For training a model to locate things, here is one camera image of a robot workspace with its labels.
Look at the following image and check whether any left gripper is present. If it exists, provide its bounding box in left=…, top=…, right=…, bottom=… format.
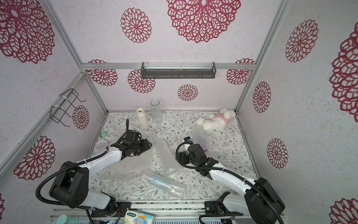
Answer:
left=132, top=139, right=153, bottom=156

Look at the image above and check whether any cream ribbed ceramic vase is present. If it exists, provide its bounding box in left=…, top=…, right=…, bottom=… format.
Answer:
left=136, top=108, right=149, bottom=129

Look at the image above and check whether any bubble item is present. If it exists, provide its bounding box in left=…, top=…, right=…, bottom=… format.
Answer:
left=155, top=139, right=184, bottom=180
left=143, top=171, right=186, bottom=199

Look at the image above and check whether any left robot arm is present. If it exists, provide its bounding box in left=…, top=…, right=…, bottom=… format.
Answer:
left=49, top=130, right=153, bottom=210

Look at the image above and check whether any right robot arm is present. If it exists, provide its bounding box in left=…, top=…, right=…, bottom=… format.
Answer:
left=175, top=142, right=285, bottom=224

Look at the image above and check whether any bubble wrapped purple vase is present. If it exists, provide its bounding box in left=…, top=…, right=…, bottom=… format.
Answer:
left=191, top=125, right=210, bottom=153

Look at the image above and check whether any bubble wrapped item front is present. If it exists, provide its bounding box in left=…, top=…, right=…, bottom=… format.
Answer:
left=143, top=171, right=186, bottom=199

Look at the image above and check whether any white pink plush toy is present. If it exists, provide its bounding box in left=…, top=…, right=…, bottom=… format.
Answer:
left=196, top=108, right=235, bottom=131

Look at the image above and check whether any green cube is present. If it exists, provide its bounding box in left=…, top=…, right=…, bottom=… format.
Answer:
left=99, top=131, right=108, bottom=139

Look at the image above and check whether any lilac tape roll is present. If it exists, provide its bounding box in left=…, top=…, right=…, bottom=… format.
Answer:
left=95, top=139, right=109, bottom=152

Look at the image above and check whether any tissue pack with cartoon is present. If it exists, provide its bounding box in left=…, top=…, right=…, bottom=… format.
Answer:
left=123, top=210, right=155, bottom=224

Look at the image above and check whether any teal bottle cap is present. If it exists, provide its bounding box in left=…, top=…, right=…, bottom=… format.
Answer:
left=56, top=215, right=79, bottom=224

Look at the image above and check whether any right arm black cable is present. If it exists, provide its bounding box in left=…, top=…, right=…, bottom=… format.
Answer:
left=175, top=141, right=284, bottom=224

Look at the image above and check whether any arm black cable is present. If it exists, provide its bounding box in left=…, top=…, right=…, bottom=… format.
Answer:
left=175, top=141, right=284, bottom=224
left=35, top=118, right=131, bottom=224

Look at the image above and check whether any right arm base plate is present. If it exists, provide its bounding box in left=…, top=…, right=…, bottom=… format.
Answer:
left=204, top=201, right=243, bottom=216

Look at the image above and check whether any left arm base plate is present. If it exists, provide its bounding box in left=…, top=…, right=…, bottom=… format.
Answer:
left=91, top=202, right=132, bottom=217

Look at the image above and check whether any black wall shelf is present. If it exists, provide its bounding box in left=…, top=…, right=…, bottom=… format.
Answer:
left=140, top=62, right=217, bottom=79

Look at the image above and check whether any black wire wall rack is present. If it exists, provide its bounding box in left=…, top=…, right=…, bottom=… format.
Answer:
left=49, top=88, right=86, bottom=127

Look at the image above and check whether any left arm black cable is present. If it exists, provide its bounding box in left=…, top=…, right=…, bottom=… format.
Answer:
left=35, top=118, right=131, bottom=224

